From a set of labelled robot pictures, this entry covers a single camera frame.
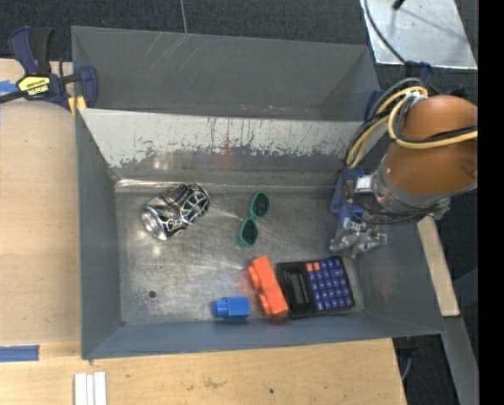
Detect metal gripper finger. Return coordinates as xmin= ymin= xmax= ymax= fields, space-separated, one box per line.
xmin=351 ymin=229 xmax=388 ymax=258
xmin=328 ymin=219 xmax=362 ymax=255

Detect black calculator with blue keys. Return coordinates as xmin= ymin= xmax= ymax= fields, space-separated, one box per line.
xmin=276 ymin=256 xmax=357 ymax=320

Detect orange toy block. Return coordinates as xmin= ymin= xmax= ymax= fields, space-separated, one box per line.
xmin=247 ymin=255 xmax=290 ymax=318

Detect green sunglasses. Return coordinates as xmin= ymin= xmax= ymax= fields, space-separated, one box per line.
xmin=235 ymin=191 xmax=272 ymax=249

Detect blue toy block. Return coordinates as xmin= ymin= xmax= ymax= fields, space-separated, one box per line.
xmin=210 ymin=295 xmax=252 ymax=321

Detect crushed silver and black can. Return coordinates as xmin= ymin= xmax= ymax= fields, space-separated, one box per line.
xmin=140 ymin=182 xmax=211 ymax=242

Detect grey metal bin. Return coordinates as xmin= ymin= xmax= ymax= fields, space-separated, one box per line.
xmin=70 ymin=25 xmax=447 ymax=360

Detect pale wood board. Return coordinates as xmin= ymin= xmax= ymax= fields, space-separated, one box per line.
xmin=0 ymin=98 xmax=84 ymax=348

